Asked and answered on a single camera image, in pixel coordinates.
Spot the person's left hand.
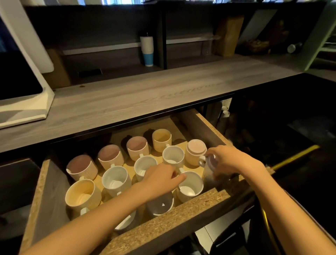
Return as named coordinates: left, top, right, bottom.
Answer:
left=139, top=163, right=187, bottom=202

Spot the person's right hand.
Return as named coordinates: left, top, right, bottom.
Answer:
left=205, top=146, right=266, bottom=181

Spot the white ribbed handled mug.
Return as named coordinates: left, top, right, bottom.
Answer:
left=176, top=168, right=204, bottom=203

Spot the clear plastic cup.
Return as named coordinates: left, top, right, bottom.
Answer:
left=203, top=154, right=224, bottom=188

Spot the person's left forearm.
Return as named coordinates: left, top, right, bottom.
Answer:
left=22, top=181, right=147, bottom=255

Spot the person's right forearm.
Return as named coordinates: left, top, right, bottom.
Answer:
left=243, top=164, right=336, bottom=255

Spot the pink ribbed mug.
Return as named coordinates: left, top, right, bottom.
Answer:
left=98, top=144, right=124, bottom=171
left=126, top=136, right=150, bottom=161
left=185, top=139, right=208, bottom=167
left=66, top=154, right=98, bottom=182

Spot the wooden chipboard drawer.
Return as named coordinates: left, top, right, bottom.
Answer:
left=19, top=108, right=275, bottom=255

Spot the yellow ribbed mug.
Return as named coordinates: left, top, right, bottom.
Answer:
left=65, top=179, right=102, bottom=216
left=152, top=129, right=172, bottom=153

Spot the set of white ceramic mugs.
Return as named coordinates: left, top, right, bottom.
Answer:
left=102, top=145, right=185, bottom=232

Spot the yellow metal bar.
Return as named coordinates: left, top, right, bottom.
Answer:
left=270, top=144, right=321, bottom=171

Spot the brown woven basket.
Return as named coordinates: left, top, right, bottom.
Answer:
left=243, top=39, right=271, bottom=54

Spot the brown wooden board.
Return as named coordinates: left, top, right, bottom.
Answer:
left=213, top=15, right=244, bottom=58

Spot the white tumbler with blue band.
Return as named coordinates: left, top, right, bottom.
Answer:
left=140, top=33, right=154, bottom=67

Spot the dark bottle with white cap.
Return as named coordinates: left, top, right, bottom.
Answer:
left=287, top=42, right=303, bottom=54

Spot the grey flat board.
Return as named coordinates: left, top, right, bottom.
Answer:
left=237, top=9, right=278, bottom=46

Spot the dark wooden shelf unit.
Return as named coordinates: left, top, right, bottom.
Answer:
left=24, top=0, right=326, bottom=87

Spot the white device with dark screen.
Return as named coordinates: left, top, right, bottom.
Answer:
left=0, top=0, right=55, bottom=129

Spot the pale green frame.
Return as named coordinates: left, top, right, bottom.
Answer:
left=302, top=0, right=336, bottom=71

